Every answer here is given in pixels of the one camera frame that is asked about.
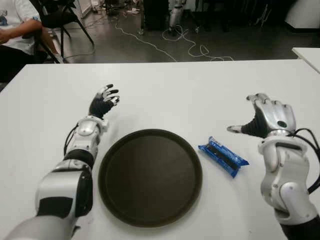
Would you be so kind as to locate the blue Oreo cookie packet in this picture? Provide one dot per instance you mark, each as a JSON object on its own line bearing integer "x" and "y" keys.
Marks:
{"x": 220, "y": 155}

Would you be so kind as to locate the round dark brown tray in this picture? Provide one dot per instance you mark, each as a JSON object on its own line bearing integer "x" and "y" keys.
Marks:
{"x": 150, "y": 177}

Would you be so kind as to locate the seated person white shirt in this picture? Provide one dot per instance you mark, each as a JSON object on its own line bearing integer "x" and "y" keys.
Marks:
{"x": 17, "y": 25}

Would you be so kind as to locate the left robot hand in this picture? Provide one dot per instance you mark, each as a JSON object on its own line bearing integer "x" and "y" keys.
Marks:
{"x": 98, "y": 106}

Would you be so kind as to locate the white side table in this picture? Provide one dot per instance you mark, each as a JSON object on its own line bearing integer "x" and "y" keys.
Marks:
{"x": 310, "y": 56}

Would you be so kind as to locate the white curved panel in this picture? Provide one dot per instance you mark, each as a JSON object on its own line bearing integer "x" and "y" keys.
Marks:
{"x": 305, "y": 13}

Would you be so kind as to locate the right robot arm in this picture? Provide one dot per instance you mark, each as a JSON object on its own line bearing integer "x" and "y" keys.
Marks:
{"x": 285, "y": 175}

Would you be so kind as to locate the white glass cabinet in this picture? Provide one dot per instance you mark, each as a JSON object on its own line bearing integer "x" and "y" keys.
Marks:
{"x": 83, "y": 7}

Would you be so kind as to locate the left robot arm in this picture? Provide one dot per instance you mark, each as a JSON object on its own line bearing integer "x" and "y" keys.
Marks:
{"x": 60, "y": 185}

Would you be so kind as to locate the black chair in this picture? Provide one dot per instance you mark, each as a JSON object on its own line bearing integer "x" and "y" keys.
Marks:
{"x": 60, "y": 15}

